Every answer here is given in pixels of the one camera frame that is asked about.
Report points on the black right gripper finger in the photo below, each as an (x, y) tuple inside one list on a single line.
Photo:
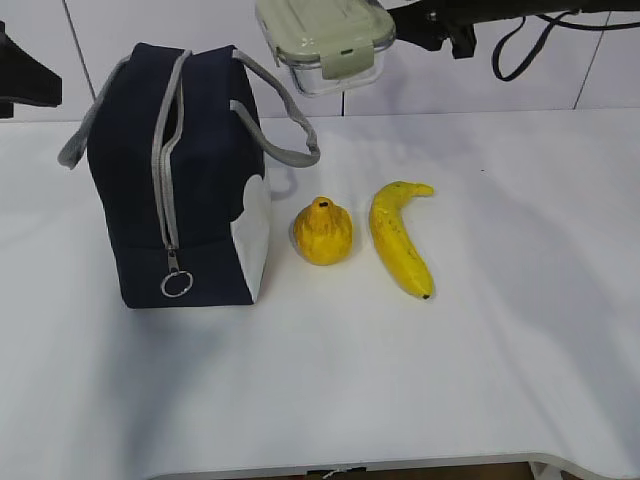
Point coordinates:
[(428, 24)]

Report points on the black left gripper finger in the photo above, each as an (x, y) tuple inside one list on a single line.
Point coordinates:
[(24, 80)]

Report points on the green lid glass container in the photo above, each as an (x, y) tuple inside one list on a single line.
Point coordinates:
[(327, 46)]

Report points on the navy blue lunch bag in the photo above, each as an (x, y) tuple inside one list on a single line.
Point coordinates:
[(176, 144)]

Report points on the yellow banana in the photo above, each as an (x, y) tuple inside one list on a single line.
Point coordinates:
[(392, 242)]

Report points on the yellow toy pear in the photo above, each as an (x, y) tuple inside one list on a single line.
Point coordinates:
[(323, 232)]

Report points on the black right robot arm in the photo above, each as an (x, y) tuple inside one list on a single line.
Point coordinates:
[(499, 10)]

